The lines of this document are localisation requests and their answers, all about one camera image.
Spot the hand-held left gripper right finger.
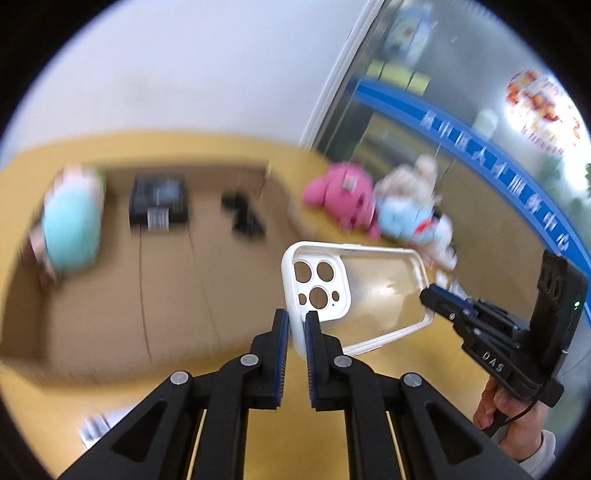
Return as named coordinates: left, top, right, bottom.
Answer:
left=305, top=311, right=532, bottom=480

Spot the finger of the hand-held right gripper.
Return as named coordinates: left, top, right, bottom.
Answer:
left=419, top=287, right=468, bottom=329
left=430, top=284, right=481, bottom=311

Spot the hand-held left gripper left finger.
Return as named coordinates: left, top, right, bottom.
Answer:
left=58, top=308, right=291, bottom=480

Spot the white clear phone case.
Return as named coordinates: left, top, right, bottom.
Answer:
left=281, top=241, right=435, bottom=357

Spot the brown cardboard box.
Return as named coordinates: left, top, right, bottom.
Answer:
left=0, top=157, right=305, bottom=384

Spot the person's right forearm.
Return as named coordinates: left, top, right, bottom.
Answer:
left=512, top=428, right=560, bottom=478

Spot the person's right hand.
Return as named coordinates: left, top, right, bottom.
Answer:
left=473, top=375, right=546, bottom=462

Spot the blue plush toy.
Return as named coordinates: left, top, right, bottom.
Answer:
left=375, top=196, right=459, bottom=271

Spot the beige plush toy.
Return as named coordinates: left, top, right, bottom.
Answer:
left=376, top=154, right=440, bottom=204

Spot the black adapter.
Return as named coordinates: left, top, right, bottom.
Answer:
left=221, top=189, right=269, bottom=241

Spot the glass door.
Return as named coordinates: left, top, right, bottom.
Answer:
left=300, top=0, right=591, bottom=333

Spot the white printed paper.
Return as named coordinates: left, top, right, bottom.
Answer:
left=78, top=413, right=126, bottom=452

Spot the black box with white label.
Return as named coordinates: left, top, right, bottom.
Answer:
left=128, top=174, right=190, bottom=232

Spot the red round door sticker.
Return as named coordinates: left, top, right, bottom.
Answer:
left=505, top=69, right=583, bottom=155

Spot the teal and pink plush toy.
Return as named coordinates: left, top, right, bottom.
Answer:
left=28, top=164, right=109, bottom=282

